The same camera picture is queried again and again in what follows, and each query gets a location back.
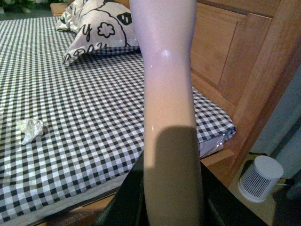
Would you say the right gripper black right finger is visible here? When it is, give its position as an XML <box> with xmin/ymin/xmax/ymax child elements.
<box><xmin>201</xmin><ymin>163</ymin><xmax>266</xmax><ymax>226</ymax></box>

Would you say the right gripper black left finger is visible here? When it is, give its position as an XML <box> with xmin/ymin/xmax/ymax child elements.
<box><xmin>93</xmin><ymin>153</ymin><xmax>147</xmax><ymax>226</ymax></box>

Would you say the white tissue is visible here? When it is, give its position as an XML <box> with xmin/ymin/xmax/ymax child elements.
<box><xmin>16</xmin><ymin>119</ymin><xmax>44</xmax><ymax>145</ymax></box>

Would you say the white cylindrical air purifier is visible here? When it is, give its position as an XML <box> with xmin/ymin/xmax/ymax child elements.
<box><xmin>238</xmin><ymin>155</ymin><xmax>284</xmax><ymax>203</ymax></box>

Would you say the light blue curtain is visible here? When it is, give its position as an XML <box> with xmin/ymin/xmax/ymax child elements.
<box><xmin>251</xmin><ymin>68</ymin><xmax>301</xmax><ymax>178</ymax></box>

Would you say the checkered bed sheet mattress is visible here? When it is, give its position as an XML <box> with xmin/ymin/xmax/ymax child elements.
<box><xmin>0</xmin><ymin>16</ymin><xmax>237</xmax><ymax>222</ymax></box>

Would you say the black white printed pillow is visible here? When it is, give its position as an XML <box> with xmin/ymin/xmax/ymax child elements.
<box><xmin>55</xmin><ymin>0</ymin><xmax>139</xmax><ymax>65</ymax></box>

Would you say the wooden bed frame headboard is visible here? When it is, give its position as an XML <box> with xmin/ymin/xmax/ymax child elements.
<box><xmin>37</xmin><ymin>0</ymin><xmax>301</xmax><ymax>226</ymax></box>

